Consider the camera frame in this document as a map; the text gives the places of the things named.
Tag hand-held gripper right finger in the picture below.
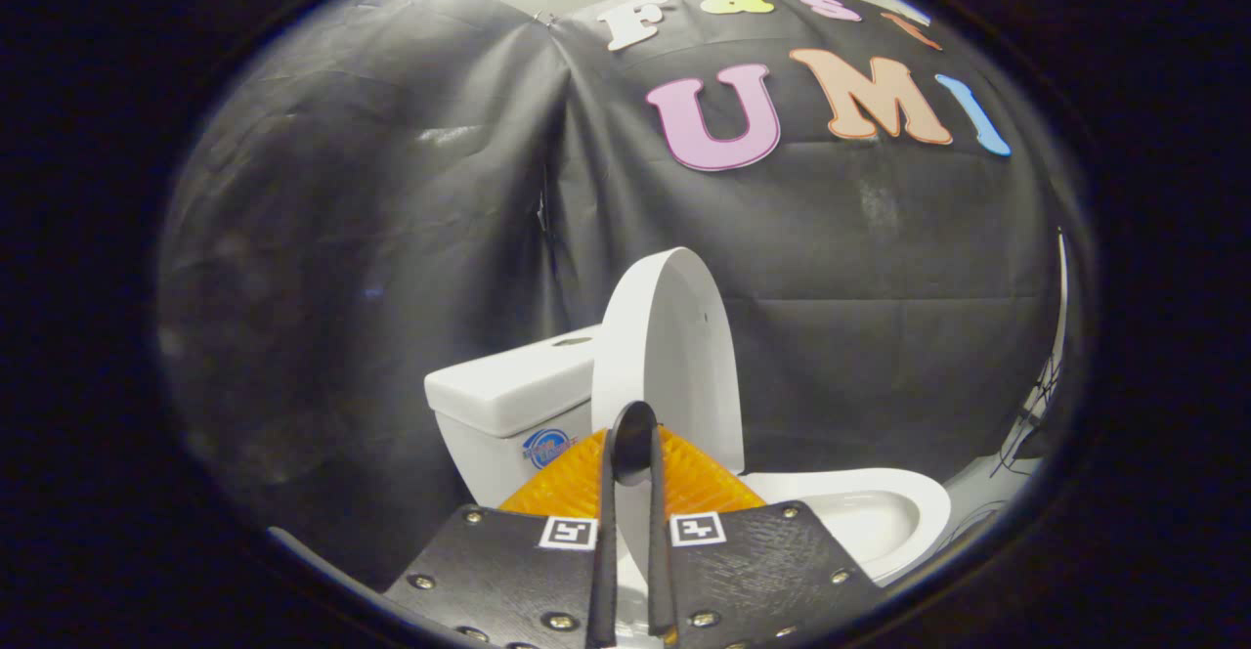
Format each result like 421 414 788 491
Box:
645 424 886 649

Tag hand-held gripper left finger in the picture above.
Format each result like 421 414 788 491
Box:
381 427 620 649

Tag dark grey lid pull tab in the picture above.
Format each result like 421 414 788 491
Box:
611 402 659 486

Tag white toilet lid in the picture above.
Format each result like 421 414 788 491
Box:
590 247 746 630

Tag white toilet bowl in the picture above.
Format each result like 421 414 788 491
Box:
809 491 922 564

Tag black backdrop cloth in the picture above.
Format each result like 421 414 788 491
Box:
156 0 1073 591

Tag black floor cables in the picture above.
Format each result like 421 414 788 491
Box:
989 356 1064 480

